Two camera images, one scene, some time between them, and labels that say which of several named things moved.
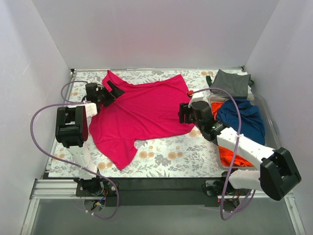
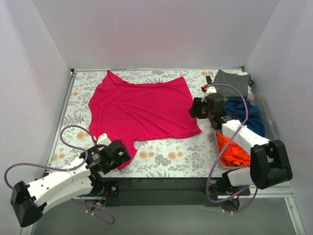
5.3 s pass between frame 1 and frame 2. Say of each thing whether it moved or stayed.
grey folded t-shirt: stayed
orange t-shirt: stayed
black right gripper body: moved
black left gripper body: moved
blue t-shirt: stayed
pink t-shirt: stayed
